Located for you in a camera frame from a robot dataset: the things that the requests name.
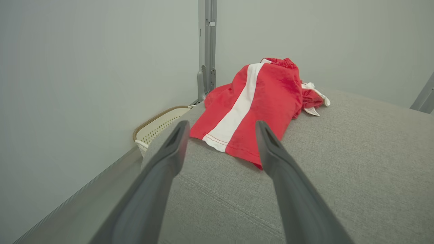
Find red shorts with white stripe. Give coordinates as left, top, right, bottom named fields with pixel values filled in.
left=189, top=58, right=304, bottom=170

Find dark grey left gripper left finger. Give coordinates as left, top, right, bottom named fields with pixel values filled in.
left=89, top=120, right=190, bottom=244

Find grey metal partition post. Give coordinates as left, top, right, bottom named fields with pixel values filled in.
left=410, top=72, right=434, bottom=114

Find cream perforated laundry basket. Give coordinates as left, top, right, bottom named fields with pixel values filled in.
left=133, top=105, right=191, bottom=158

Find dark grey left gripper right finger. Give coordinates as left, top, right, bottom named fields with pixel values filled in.
left=255, top=120, right=355, bottom=244

